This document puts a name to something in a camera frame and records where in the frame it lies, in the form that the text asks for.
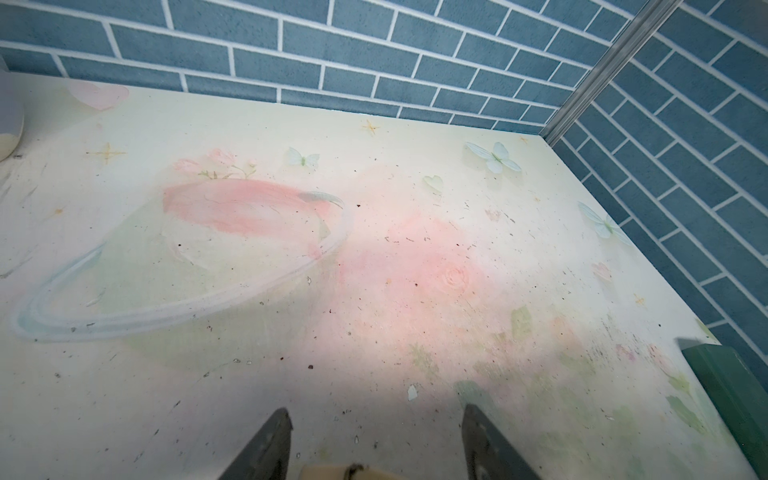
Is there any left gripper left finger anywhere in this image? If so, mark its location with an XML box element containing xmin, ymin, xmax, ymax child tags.
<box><xmin>218</xmin><ymin>408</ymin><xmax>292</xmax><ymax>480</ymax></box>

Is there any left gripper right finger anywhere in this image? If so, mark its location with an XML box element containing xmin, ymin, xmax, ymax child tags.
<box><xmin>461</xmin><ymin>404</ymin><xmax>540</xmax><ymax>480</ymax></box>

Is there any brown cardboard paper box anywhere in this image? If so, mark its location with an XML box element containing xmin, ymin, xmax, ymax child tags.
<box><xmin>298</xmin><ymin>463</ymin><xmax>405</xmax><ymax>480</ymax></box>

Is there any dark green phone case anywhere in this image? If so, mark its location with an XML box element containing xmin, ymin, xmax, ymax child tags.
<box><xmin>682</xmin><ymin>344</ymin><xmax>767</xmax><ymax>479</ymax></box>

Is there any lavender ceramic cup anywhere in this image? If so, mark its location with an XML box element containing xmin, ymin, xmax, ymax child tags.
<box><xmin>0</xmin><ymin>58</ymin><xmax>25</xmax><ymax>161</ymax></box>

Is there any right aluminium corner post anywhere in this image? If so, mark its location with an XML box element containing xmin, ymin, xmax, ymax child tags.
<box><xmin>540</xmin><ymin>0</ymin><xmax>682</xmax><ymax>147</ymax></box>

